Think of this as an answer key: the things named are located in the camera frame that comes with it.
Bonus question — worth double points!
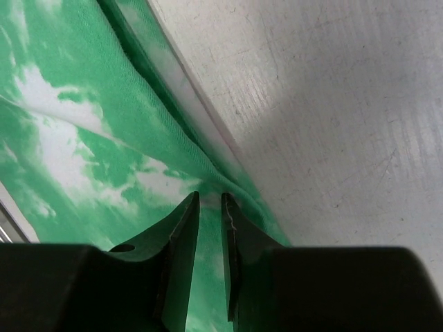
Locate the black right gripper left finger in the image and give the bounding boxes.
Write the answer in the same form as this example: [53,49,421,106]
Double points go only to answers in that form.
[1,192,199,331]

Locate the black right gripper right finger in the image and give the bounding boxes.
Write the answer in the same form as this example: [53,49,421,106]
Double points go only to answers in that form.
[221,194,442,331]

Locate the aluminium rail frame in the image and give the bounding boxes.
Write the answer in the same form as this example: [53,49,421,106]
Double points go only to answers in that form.
[1,202,40,243]

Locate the green tie-dye trousers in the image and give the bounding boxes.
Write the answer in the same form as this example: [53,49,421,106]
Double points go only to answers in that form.
[1,1,284,331]

